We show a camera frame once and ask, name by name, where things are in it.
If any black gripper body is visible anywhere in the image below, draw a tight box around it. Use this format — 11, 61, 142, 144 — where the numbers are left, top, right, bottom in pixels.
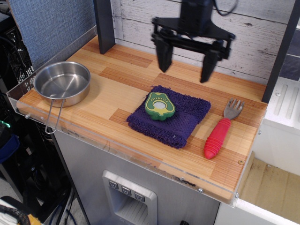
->
152, 0, 235, 60

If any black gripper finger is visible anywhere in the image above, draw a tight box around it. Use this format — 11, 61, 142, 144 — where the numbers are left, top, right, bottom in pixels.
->
200, 50, 221, 83
155, 38, 173, 72

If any red handled metal fork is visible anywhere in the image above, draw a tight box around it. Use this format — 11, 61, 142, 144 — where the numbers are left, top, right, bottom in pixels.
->
204, 98, 244, 159

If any purple towel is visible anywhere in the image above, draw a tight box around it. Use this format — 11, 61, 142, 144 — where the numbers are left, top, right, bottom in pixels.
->
127, 85, 211, 149

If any green avocado toy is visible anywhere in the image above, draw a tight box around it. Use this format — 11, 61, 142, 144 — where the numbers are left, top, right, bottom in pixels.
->
144, 92, 175, 121

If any grey dispenser panel with buttons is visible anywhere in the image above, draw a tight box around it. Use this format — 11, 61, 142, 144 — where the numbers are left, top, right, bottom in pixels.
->
102, 170, 158, 225

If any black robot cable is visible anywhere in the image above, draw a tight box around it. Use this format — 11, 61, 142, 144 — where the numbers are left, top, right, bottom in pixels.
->
212, 0, 239, 16

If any left dark vertical post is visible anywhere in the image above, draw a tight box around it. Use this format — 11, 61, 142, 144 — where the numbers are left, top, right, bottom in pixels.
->
93, 0, 115, 54

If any dark vertical post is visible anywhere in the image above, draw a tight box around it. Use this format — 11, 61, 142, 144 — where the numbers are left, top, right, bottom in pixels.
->
261, 0, 300, 103
93, 0, 115, 54

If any right dark vertical post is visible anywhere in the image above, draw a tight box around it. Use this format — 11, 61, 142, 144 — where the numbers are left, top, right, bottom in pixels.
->
261, 0, 300, 103

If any steel pan with wire handle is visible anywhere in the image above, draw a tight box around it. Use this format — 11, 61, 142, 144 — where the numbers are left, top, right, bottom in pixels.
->
34, 61, 91, 134

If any clear acrylic guard rail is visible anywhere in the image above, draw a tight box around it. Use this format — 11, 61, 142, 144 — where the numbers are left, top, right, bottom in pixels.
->
8, 37, 267, 205

